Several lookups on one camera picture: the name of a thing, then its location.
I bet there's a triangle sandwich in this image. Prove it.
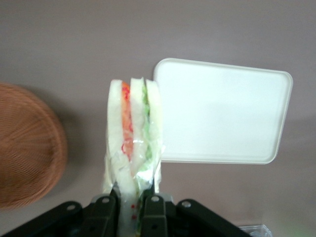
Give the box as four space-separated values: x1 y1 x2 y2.
101 77 165 237

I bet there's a round brown wicker basket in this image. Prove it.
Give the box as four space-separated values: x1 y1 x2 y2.
0 82 69 211

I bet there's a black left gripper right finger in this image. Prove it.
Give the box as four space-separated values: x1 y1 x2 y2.
142 179 250 237

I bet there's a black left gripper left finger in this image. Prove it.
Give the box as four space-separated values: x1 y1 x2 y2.
0 182 121 237

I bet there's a beige plastic tray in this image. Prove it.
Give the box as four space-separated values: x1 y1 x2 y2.
153 57 294 165

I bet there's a clear acrylic bottle rack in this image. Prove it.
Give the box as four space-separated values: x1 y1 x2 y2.
239 223 273 237

